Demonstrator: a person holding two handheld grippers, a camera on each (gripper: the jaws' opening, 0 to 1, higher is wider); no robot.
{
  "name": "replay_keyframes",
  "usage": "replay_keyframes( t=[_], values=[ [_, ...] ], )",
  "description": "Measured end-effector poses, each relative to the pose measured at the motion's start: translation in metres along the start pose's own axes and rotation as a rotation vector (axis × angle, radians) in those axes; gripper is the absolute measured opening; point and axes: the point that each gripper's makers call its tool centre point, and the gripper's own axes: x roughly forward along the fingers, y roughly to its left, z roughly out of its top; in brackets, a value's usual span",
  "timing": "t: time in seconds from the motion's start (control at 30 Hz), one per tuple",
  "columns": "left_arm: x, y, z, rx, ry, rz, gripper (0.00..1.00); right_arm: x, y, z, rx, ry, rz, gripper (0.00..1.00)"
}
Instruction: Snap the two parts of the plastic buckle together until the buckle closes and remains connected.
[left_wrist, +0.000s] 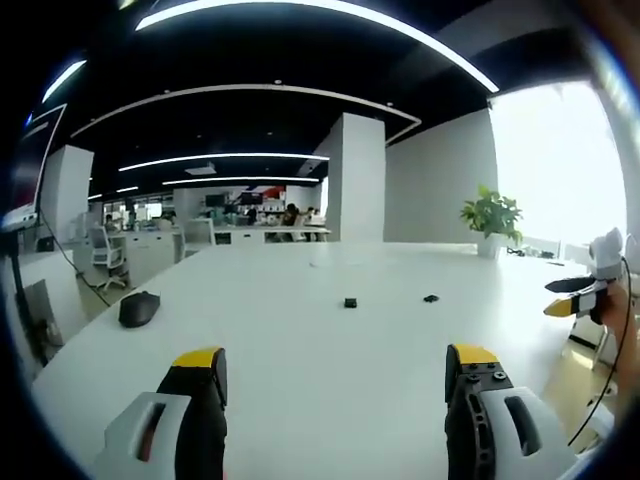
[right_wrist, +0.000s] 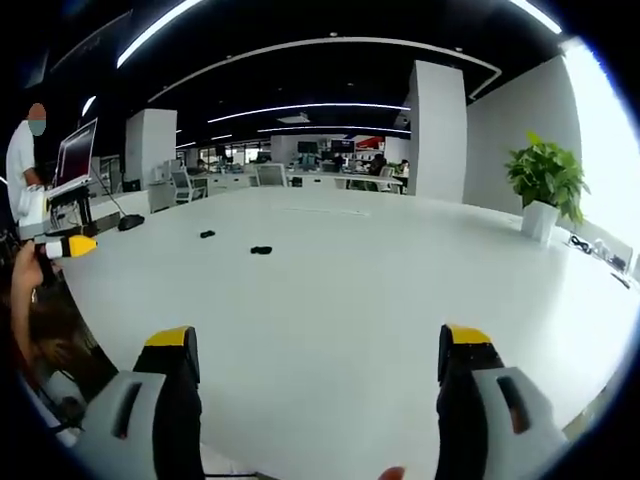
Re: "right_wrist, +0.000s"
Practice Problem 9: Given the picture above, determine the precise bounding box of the person's left hand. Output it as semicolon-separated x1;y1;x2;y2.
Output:
10;240;64;302

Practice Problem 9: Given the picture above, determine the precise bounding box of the black laptop stand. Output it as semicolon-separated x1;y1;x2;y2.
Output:
45;189;96;237

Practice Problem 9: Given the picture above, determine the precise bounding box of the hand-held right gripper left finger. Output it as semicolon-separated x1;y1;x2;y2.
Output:
78;325;204;480

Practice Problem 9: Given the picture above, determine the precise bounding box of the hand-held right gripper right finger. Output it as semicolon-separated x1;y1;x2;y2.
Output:
435;323;570;480

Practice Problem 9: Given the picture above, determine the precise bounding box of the black desk microphone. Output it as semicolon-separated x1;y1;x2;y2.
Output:
92;167;147;233

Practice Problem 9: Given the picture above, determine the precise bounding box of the open laptop computer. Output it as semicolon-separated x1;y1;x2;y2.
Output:
45;117;100;197

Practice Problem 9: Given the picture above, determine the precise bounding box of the long ceiling light strip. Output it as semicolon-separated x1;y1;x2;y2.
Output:
116;0;206;70
206;102;412;124
508;0;565;35

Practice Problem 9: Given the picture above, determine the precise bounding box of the white office chair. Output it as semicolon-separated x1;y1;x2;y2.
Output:
168;166;195;205
253;163;290;189

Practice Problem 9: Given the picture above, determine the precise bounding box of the potted green plant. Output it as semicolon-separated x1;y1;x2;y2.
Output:
503;130;592;246

